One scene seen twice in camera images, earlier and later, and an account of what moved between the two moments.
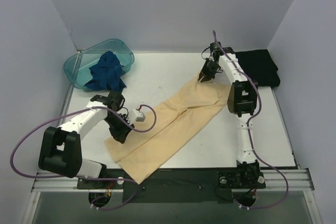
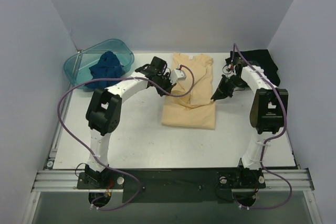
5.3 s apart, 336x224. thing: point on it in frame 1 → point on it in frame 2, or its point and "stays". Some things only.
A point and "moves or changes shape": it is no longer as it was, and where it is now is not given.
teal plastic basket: (76, 70) stays
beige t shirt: (161, 135) moves or changes shape
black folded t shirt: (259, 66) stays
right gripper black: (208, 70) → (227, 84)
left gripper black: (119, 129) → (163, 84)
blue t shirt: (107, 74) stays
